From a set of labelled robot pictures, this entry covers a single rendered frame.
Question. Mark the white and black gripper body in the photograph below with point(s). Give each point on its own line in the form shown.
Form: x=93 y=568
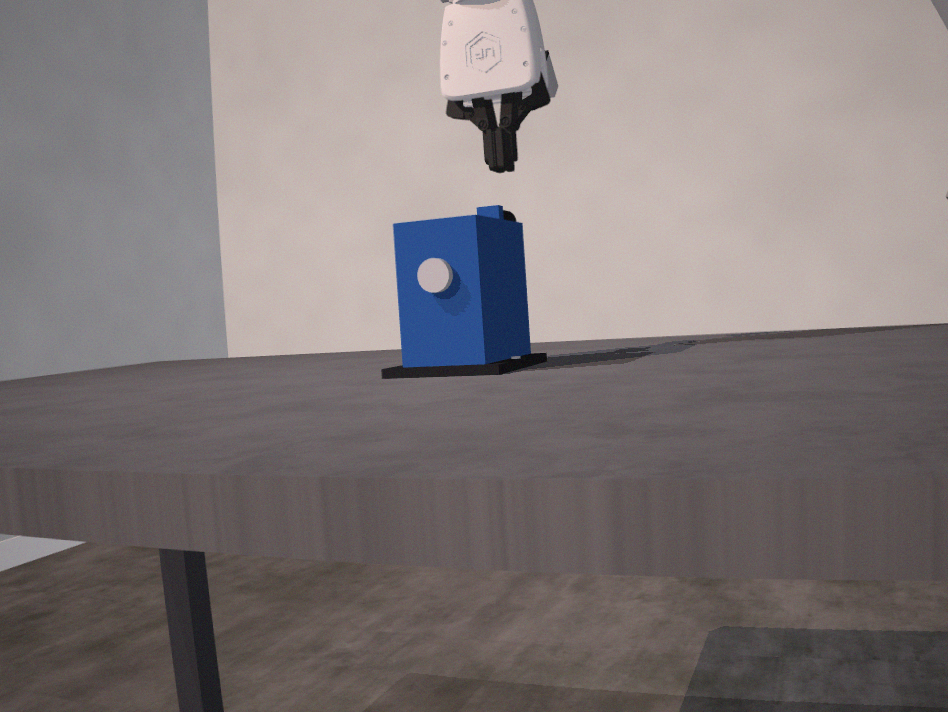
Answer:
x=488 y=49

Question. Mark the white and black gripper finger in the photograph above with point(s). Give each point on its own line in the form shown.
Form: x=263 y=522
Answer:
x=482 y=115
x=513 y=111

